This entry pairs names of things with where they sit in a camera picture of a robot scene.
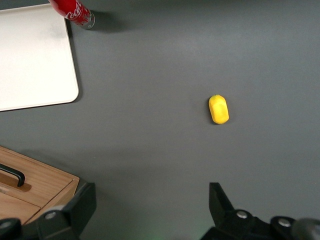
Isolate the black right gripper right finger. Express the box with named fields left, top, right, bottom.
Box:
left=199, top=182, right=320, bottom=240

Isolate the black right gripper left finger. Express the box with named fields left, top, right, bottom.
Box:
left=0, top=182, right=97, bottom=240

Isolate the red cola can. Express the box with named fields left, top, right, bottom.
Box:
left=47, top=0, right=97, bottom=31

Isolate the white plastic tray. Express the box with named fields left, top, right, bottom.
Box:
left=0, top=2, right=80, bottom=112

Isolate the wooden box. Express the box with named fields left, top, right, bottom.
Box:
left=0, top=145, right=81, bottom=225

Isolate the yellow lemon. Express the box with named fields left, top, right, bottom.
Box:
left=208, top=94, right=230, bottom=125

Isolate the black box handle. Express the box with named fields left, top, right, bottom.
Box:
left=0, top=163, right=26, bottom=188

